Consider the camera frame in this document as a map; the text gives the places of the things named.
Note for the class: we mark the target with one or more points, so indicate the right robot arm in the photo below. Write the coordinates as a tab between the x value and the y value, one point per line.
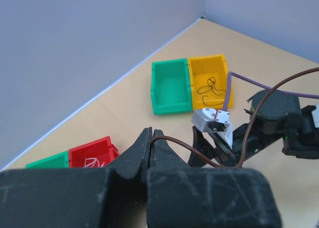
280	117

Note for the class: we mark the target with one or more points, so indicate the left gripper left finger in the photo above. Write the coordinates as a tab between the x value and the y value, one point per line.
109	197

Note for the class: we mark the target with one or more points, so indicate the green bin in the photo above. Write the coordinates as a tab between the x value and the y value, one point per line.
170	87
60	160

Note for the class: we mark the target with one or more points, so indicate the yellow bin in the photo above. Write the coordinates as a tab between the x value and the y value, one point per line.
208	81

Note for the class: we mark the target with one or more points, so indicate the red bin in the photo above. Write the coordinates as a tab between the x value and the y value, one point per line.
98	153

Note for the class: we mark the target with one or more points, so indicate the right green bin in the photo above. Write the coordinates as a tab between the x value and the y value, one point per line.
170	87

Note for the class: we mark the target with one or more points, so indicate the left green bin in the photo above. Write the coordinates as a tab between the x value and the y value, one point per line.
60	160

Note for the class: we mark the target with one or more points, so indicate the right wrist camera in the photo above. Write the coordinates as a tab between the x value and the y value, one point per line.
216	122

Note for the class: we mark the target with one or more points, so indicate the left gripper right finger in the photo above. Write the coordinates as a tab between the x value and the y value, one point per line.
180	196

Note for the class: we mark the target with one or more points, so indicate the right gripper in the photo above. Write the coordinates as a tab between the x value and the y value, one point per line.
225	154

